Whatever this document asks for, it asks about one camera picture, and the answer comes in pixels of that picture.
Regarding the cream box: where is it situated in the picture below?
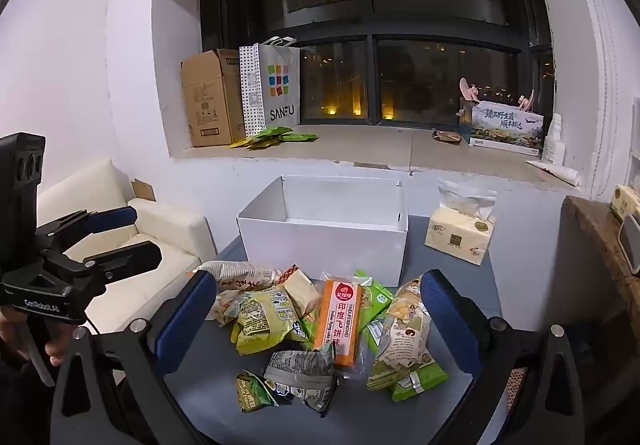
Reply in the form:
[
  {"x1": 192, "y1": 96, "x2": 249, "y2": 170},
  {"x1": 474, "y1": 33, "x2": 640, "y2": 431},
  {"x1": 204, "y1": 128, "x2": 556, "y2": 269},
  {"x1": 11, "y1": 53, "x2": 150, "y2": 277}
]
[{"x1": 609, "y1": 184, "x2": 640, "y2": 221}]

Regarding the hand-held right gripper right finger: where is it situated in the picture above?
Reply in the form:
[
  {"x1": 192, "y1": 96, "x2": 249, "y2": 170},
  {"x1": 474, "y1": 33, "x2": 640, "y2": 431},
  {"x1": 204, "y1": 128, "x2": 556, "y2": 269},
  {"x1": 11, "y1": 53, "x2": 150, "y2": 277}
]
[{"x1": 419, "y1": 269, "x2": 586, "y2": 445}]

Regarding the pile of green sachets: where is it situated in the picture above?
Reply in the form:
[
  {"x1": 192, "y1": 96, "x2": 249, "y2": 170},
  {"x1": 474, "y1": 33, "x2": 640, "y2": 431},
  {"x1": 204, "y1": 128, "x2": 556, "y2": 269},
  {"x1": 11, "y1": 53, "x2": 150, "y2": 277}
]
[{"x1": 229, "y1": 126, "x2": 319, "y2": 151}]

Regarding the person's left hand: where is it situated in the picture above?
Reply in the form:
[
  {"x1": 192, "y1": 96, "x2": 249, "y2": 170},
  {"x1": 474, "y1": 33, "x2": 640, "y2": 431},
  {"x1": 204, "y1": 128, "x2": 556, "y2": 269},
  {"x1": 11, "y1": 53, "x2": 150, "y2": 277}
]
[{"x1": 0, "y1": 307, "x2": 69, "y2": 368}]

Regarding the white box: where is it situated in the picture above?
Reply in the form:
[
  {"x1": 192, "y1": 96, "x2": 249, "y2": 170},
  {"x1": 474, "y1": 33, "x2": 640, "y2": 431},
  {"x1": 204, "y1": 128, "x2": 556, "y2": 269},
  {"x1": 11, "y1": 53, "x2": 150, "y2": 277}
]
[{"x1": 236, "y1": 175, "x2": 410, "y2": 287}]

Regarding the wooden top cabinet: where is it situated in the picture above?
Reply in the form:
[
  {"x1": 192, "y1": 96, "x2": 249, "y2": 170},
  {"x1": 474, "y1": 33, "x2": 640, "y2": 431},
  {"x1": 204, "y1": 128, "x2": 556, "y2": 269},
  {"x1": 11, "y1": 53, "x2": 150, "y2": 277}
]
[{"x1": 560, "y1": 195, "x2": 640, "y2": 326}]

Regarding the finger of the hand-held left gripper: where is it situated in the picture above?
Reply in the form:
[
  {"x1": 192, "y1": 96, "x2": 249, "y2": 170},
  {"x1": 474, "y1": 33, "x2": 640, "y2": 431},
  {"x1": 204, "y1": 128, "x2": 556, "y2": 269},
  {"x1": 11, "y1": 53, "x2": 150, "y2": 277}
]
[
  {"x1": 34, "y1": 206, "x2": 138, "y2": 251},
  {"x1": 49, "y1": 240, "x2": 163, "y2": 283}
]

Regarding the orange flatbread packet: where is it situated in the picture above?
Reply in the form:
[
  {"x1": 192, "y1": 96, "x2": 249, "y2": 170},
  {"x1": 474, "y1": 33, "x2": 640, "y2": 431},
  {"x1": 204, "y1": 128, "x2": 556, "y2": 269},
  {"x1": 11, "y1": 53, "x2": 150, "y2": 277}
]
[{"x1": 320, "y1": 272, "x2": 373, "y2": 378}]

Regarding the beige snack packet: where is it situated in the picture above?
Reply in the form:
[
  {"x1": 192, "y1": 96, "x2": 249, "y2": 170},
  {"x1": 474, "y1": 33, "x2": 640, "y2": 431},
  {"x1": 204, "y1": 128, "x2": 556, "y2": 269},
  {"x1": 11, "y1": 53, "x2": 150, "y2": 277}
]
[{"x1": 284, "y1": 265, "x2": 322, "y2": 321}]

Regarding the white shopping bag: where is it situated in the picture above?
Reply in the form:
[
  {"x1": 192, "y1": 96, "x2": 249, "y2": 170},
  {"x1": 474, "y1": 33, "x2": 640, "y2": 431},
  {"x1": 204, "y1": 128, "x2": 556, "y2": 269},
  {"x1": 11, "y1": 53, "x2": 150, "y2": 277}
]
[{"x1": 238, "y1": 36, "x2": 301, "y2": 138}]

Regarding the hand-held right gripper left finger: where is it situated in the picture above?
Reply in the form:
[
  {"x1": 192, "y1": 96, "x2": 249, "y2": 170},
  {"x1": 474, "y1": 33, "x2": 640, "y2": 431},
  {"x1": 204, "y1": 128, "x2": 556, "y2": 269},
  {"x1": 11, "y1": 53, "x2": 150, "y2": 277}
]
[{"x1": 50, "y1": 269, "x2": 218, "y2": 445}]

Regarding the white sofa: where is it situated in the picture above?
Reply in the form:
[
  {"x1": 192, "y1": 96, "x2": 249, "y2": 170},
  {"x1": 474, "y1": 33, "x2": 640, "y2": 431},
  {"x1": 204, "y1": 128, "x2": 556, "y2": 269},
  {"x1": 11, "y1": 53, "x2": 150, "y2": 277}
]
[{"x1": 37, "y1": 158, "x2": 218, "y2": 336}]

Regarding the cardboard box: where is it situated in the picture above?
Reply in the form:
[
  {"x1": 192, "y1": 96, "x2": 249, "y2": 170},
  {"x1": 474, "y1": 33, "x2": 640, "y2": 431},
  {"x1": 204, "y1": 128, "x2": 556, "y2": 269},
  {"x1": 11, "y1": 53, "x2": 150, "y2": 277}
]
[{"x1": 180, "y1": 48, "x2": 247, "y2": 147}]

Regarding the dark window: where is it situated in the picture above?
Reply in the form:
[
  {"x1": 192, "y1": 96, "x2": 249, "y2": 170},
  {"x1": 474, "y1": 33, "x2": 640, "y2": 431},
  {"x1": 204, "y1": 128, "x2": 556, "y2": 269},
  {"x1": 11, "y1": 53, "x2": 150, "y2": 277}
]
[{"x1": 200, "y1": 0, "x2": 556, "y2": 127}]

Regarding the cream tissue pack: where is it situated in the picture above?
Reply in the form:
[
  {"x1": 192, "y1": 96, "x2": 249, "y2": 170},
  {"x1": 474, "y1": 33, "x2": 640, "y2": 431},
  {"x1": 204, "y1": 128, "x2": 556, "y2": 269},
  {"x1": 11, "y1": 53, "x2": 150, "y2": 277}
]
[{"x1": 424, "y1": 179, "x2": 497, "y2": 267}]

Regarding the small green snack packet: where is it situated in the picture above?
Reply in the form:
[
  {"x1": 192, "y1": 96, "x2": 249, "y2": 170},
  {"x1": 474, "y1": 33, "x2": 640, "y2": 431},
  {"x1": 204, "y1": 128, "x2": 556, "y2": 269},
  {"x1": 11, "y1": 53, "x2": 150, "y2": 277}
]
[{"x1": 236, "y1": 370, "x2": 280, "y2": 413}]

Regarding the cardboard piece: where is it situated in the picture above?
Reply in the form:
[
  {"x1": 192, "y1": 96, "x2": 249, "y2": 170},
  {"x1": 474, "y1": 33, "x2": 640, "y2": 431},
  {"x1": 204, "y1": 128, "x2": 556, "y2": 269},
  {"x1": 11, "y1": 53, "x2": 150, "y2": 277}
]
[{"x1": 131, "y1": 179, "x2": 157, "y2": 202}]

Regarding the printed tissue box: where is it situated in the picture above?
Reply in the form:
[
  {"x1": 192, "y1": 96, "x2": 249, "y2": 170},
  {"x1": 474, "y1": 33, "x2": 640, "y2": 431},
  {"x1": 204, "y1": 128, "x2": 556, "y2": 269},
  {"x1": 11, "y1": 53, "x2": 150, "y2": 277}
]
[{"x1": 459, "y1": 98, "x2": 546, "y2": 157}]

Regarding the white bottle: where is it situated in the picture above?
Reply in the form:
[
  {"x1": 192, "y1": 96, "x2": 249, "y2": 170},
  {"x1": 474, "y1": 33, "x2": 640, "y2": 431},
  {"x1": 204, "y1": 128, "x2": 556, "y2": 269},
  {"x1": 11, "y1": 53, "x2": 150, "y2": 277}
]
[{"x1": 542, "y1": 112, "x2": 565, "y2": 165}]

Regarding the white folded paper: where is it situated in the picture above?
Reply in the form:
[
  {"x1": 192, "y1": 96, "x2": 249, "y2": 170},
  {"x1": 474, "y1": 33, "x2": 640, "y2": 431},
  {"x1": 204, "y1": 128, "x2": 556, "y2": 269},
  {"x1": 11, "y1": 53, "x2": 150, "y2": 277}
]
[{"x1": 525, "y1": 160, "x2": 581, "y2": 187}]

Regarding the yellow-green chip packet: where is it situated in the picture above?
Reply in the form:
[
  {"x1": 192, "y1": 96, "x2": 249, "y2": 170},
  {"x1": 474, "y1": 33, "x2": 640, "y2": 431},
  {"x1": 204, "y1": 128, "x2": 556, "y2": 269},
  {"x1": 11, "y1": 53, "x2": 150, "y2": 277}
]
[{"x1": 230, "y1": 286, "x2": 308, "y2": 356}]

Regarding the grey snack packet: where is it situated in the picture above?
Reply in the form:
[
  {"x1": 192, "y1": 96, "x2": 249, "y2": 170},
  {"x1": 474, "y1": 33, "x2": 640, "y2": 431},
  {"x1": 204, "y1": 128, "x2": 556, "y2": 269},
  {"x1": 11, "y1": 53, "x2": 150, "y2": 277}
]
[{"x1": 263, "y1": 342, "x2": 338, "y2": 413}]

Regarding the puffed ball snack packet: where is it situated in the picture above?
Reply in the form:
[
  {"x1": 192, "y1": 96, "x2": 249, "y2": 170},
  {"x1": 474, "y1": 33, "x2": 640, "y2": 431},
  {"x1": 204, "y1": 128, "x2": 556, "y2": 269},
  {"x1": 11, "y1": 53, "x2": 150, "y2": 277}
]
[{"x1": 367, "y1": 277, "x2": 433, "y2": 391}]

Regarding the striped cream snack packet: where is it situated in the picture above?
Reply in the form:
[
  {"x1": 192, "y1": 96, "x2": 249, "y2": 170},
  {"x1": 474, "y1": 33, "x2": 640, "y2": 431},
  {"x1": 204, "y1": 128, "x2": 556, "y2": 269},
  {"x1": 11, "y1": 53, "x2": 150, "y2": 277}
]
[{"x1": 192, "y1": 261, "x2": 283, "y2": 298}]

